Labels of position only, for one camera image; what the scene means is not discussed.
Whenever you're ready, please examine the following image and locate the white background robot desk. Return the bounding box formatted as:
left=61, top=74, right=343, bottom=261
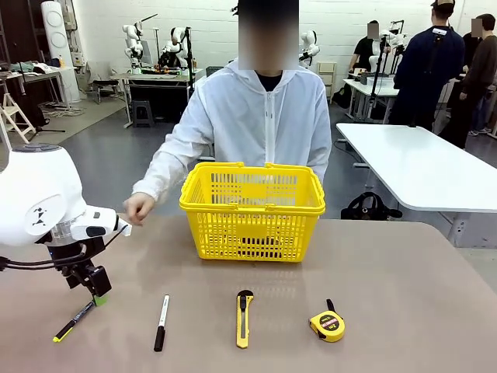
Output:
left=110, top=68, right=203, bottom=129

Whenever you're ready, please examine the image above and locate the person in black t-shirt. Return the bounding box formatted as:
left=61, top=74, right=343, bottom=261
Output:
left=349, top=19, right=384, bottom=75

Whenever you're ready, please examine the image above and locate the black bag with handles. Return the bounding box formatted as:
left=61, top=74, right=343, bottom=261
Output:
left=340, top=191, right=404, bottom=221

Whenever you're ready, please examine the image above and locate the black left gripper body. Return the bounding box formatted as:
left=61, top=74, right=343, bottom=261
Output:
left=50, top=232, right=108, bottom=291

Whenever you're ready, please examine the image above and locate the white background robot with rod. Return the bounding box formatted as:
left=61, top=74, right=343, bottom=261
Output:
left=123, top=13, right=159, bottom=75

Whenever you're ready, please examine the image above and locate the white tower appliance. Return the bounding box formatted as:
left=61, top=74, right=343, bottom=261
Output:
left=40, top=0, right=81, bottom=104

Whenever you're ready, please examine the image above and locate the person in navy jacket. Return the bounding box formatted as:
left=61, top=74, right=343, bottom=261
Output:
left=389, top=0, right=466, bottom=131

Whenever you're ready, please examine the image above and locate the yellow tape measure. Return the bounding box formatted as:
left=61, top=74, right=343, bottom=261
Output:
left=308, top=298, right=346, bottom=343

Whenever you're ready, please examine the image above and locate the person in brown top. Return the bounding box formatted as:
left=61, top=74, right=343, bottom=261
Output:
left=446, top=13, right=497, bottom=151

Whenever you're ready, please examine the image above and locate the black pen yellow cap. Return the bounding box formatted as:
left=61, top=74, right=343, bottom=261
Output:
left=52, top=298, right=98, bottom=343

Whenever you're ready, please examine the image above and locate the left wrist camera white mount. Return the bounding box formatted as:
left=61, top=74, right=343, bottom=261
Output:
left=112, top=215, right=134, bottom=237

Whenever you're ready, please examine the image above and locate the grey step stool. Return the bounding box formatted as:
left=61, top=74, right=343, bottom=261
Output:
left=131, top=99, right=155, bottom=127

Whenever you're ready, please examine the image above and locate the black and white bench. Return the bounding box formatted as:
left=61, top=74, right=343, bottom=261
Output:
left=91, top=79, right=121, bottom=104

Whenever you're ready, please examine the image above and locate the cluttered grey side table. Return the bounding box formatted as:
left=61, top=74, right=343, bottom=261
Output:
left=0, top=60, right=77, bottom=112

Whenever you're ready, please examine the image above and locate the white marker black cap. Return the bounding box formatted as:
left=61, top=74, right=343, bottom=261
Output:
left=153, top=294, right=171, bottom=353

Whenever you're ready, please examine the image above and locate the person in white hoodie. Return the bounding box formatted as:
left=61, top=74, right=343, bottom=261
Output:
left=155, top=0, right=332, bottom=183

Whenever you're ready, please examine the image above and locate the black pole stand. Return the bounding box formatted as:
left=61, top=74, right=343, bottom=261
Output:
left=181, top=26, right=196, bottom=113

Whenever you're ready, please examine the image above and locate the black backpack on floor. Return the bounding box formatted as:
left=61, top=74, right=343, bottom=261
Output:
left=332, top=85, right=353, bottom=110

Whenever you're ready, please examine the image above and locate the white background work desk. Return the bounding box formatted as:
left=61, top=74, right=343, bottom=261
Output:
left=343, top=75, right=401, bottom=125

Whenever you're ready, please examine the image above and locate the large white table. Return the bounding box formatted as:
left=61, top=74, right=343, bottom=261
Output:
left=335, top=122, right=497, bottom=249

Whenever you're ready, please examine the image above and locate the person's right forearm white sleeve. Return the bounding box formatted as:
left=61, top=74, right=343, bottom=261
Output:
left=130, top=135, right=197, bottom=204

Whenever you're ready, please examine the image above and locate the yellow plastic shopping basket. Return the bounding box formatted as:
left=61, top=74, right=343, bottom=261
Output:
left=179, top=161, right=326, bottom=263

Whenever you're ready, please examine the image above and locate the person's right hand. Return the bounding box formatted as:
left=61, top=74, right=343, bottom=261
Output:
left=123, top=193, right=155, bottom=228

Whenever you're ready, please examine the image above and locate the yellow utility knife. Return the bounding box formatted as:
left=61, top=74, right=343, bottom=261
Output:
left=235, top=289, right=255, bottom=349

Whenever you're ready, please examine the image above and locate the wooden folding ladder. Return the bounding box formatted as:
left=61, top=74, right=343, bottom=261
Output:
left=0, top=91, right=36, bottom=152

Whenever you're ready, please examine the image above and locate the white shelf cart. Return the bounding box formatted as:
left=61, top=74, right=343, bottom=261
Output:
left=317, top=61, right=338, bottom=104

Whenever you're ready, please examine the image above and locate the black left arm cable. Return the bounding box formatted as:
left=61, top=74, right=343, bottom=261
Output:
left=0, top=223, right=129, bottom=273

